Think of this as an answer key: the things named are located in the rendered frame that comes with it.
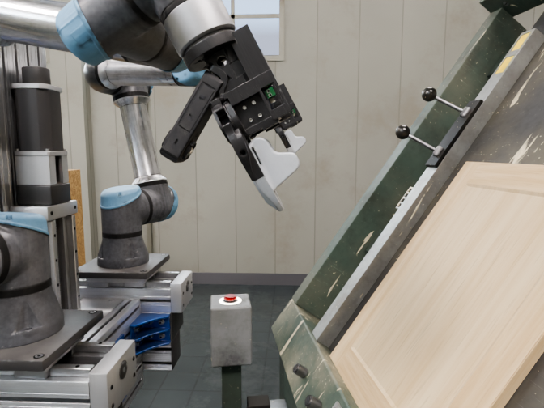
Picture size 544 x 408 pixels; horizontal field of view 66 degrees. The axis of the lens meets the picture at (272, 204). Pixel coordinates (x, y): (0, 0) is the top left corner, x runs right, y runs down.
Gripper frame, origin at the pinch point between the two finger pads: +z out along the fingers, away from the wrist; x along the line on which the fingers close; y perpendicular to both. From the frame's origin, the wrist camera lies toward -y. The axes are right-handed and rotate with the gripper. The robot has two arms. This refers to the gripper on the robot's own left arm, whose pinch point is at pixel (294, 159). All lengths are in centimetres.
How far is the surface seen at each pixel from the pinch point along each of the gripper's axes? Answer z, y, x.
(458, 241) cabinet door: 30, 23, -34
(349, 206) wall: 72, 18, 300
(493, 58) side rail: 2, 68, 18
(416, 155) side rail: 16.8, 33.4, 13.4
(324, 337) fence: 43.2, -13.5, -17.6
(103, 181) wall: -67, -192, 294
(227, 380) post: 49, -48, -2
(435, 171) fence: 19.0, 30.3, -11.5
